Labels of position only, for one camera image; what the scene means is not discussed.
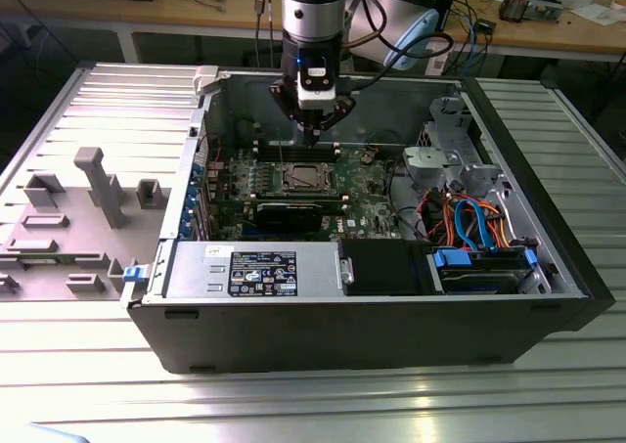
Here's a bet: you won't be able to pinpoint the wooden desk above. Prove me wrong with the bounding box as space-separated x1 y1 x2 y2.
0 0 626 66

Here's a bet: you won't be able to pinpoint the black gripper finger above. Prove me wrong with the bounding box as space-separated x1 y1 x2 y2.
267 78 315 147
313 92 357 147

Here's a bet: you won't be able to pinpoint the hanging grey cables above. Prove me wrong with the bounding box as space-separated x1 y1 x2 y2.
251 0 275 70

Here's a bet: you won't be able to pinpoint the metal socket cover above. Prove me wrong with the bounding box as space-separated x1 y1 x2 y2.
282 161 335 194

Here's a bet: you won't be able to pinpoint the black wire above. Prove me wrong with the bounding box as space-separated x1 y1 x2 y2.
384 129 431 242

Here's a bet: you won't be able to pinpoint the black RAM slot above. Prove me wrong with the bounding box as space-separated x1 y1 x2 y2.
254 139 341 154
254 196 349 209
253 191 349 200
254 150 341 164

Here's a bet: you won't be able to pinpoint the black upright device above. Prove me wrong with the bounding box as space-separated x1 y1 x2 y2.
432 0 462 33

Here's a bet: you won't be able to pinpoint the black PC case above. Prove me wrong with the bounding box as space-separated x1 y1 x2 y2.
119 66 616 377

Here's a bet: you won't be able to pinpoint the black plastic shroud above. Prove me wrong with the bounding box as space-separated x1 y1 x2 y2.
339 239 431 297

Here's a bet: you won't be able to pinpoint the red wire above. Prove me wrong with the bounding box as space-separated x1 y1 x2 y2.
418 191 441 242

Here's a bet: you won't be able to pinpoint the grey parts rack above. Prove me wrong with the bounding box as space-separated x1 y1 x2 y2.
0 147 172 302

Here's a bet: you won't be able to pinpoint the silver CPU plate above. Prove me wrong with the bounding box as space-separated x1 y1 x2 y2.
292 168 322 189

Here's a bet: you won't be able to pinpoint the pale blue plastic object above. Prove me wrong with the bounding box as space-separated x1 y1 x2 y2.
26 421 92 443

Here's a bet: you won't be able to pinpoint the blue wire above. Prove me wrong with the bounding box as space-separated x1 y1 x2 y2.
469 199 495 253
452 198 473 251

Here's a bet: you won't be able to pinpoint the silver power supply unit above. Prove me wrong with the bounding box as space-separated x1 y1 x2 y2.
165 241 341 300

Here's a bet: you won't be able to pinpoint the hard disk in blue carrier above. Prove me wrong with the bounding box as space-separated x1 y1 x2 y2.
429 246 539 295

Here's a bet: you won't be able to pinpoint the orange wire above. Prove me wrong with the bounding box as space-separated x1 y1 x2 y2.
439 200 457 242
481 199 514 248

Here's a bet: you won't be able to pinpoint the silver metal drive cage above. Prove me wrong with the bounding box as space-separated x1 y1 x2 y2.
403 95 505 204

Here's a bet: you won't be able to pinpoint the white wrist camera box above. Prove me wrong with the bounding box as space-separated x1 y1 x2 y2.
296 56 339 111

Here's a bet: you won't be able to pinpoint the grey case latch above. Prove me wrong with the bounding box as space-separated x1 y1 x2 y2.
193 66 219 97

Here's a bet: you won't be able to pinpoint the blue cable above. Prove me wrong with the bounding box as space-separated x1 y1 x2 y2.
467 12 483 70

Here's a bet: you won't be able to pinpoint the copper coil device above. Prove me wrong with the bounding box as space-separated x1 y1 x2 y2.
498 0 532 23

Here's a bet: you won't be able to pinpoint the grey metal device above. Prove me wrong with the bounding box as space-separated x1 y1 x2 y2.
530 0 563 23

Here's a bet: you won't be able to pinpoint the black graphics card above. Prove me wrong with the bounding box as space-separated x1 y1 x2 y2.
254 199 325 233

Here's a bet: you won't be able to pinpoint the green motherboard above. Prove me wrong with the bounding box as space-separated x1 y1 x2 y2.
204 139 417 242

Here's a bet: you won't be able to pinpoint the white paper sheet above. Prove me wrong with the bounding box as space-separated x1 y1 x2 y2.
569 2 626 26

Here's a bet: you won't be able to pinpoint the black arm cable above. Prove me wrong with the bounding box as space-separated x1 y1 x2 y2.
339 30 455 95

